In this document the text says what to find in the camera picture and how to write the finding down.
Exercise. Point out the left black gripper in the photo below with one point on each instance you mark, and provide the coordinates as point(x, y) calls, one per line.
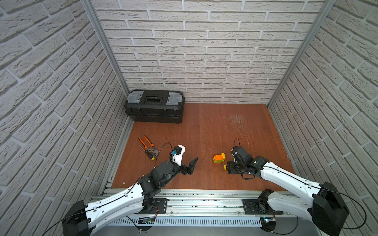
point(183, 168)

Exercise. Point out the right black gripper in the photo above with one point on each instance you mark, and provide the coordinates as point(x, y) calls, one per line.
point(230, 167)

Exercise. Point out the orange lego brick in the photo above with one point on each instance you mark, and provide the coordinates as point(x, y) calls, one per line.
point(218, 157)

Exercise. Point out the long green lego brick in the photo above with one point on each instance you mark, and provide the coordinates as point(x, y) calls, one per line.
point(217, 161)

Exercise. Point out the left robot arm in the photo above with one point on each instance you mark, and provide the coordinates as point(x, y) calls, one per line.
point(86, 219)

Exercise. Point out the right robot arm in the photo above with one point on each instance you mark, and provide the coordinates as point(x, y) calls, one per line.
point(321, 204)

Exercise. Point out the black plastic toolbox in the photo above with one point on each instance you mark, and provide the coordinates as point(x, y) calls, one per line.
point(155, 106)

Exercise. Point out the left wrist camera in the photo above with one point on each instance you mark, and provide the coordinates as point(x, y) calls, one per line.
point(176, 155)

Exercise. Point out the orange handled pliers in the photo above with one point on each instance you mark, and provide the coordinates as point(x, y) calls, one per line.
point(148, 146)

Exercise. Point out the yellow handled screwdriver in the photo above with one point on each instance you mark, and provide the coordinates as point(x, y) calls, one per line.
point(148, 153)

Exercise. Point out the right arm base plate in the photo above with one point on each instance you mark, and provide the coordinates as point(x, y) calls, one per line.
point(256, 206)

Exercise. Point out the aluminium rail frame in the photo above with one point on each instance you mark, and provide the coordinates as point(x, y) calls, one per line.
point(207, 203)

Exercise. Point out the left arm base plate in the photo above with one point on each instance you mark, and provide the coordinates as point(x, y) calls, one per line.
point(156, 206)

